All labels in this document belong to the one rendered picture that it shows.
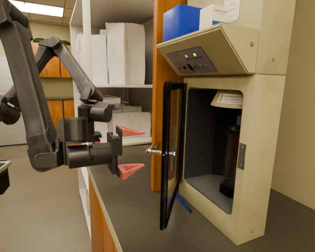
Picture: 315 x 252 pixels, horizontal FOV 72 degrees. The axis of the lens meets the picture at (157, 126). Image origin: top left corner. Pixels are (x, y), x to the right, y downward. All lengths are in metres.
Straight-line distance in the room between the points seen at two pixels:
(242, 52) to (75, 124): 0.42
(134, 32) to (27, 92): 1.41
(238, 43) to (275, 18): 0.12
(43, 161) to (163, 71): 0.51
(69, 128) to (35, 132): 0.08
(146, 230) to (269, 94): 0.52
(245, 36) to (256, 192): 0.41
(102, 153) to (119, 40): 1.26
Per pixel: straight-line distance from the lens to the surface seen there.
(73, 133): 0.56
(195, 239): 0.72
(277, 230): 0.84
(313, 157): 1.01
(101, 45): 1.82
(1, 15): 0.67
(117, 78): 1.73
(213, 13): 0.60
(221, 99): 0.69
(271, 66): 0.62
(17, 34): 0.67
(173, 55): 0.72
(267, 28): 0.61
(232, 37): 0.53
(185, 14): 0.69
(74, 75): 0.96
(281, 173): 1.10
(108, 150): 0.57
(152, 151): 0.59
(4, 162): 1.12
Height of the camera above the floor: 1.39
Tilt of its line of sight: 12 degrees down
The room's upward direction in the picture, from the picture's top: 1 degrees clockwise
